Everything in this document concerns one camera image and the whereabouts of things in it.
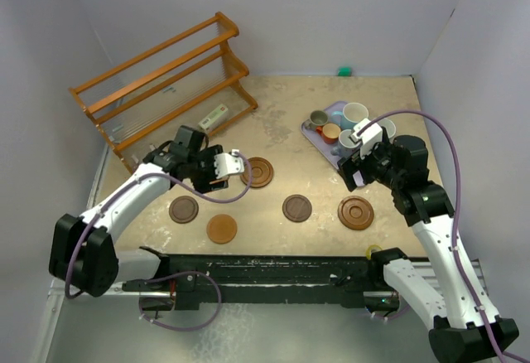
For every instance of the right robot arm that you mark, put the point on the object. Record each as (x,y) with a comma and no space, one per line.
(463,325)

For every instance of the loose staple strips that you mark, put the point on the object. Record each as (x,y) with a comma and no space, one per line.
(169,89)

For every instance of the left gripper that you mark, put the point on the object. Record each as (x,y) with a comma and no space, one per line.
(210,181)

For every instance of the orange wooden three-tier shelf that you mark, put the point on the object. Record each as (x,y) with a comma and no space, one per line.
(129,110)

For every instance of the ringed brown coaster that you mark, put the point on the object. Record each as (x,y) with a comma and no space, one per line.
(262,172)
(355,212)

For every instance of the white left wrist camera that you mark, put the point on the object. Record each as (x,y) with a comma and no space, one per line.
(227,164)

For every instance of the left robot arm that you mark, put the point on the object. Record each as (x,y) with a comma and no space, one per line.
(83,252)

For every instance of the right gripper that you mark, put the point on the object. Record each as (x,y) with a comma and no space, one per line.
(354,162)

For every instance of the green staples box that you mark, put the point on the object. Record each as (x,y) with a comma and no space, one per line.
(214,119)

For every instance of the teal patterned mug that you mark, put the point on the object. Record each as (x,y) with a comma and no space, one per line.
(389,126)

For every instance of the yellow tape roll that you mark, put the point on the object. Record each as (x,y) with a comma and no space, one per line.
(373,248)

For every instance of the green object by wall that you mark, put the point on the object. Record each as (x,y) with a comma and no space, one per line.
(344,71)

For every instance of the small grey green cup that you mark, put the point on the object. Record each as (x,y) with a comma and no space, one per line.
(317,118)

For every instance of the light wooden coaster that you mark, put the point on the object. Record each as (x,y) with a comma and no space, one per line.
(221,228)

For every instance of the orange cup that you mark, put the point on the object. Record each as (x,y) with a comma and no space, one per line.
(329,132)

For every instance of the dark walnut coaster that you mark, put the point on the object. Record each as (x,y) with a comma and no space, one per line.
(183,209)
(297,208)

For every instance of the blue mug on tray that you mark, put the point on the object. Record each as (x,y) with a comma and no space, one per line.
(345,145)

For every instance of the large light blue mug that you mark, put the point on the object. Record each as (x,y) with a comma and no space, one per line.
(349,115)

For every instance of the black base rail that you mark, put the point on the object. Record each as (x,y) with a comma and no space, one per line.
(190,280)

